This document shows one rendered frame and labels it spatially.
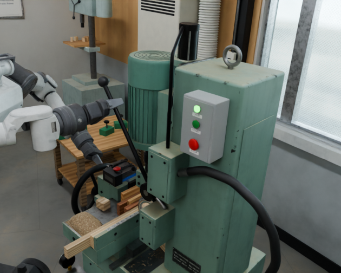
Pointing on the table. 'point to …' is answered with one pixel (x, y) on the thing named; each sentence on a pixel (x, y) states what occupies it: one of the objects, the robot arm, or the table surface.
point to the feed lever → (131, 147)
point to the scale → (122, 221)
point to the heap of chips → (84, 223)
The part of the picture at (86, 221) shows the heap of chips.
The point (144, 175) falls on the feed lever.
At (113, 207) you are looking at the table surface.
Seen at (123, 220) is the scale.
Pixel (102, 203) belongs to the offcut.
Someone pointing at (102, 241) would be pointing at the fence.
